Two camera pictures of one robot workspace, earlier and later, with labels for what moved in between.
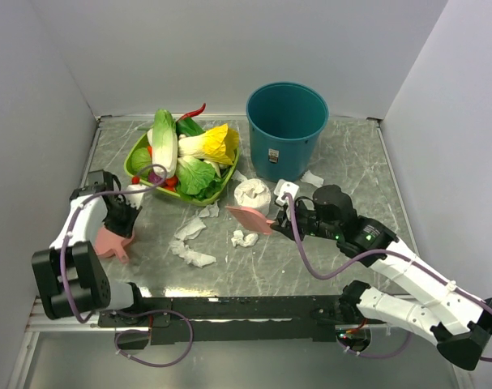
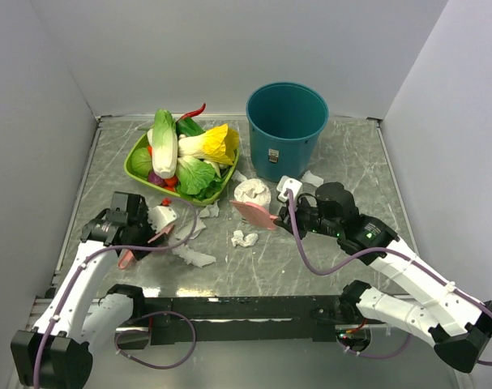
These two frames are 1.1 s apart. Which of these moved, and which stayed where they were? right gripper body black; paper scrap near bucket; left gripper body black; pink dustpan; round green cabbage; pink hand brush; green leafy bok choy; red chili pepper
Moved: pink hand brush; left gripper body black; pink dustpan
Stayed: paper scrap near bucket; right gripper body black; green leafy bok choy; red chili pepper; round green cabbage
